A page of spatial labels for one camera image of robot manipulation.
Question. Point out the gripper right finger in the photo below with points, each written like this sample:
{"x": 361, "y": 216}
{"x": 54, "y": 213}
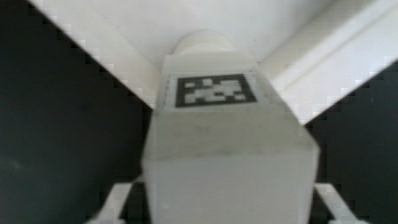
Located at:
{"x": 331, "y": 211}

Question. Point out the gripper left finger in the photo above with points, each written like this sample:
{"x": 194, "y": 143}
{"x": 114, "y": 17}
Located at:
{"x": 119, "y": 211}

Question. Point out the white table leg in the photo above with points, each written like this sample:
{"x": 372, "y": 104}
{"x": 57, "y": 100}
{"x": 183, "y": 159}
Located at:
{"x": 230, "y": 156}

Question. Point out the white square table top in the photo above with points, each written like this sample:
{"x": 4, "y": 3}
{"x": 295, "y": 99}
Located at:
{"x": 322, "y": 41}

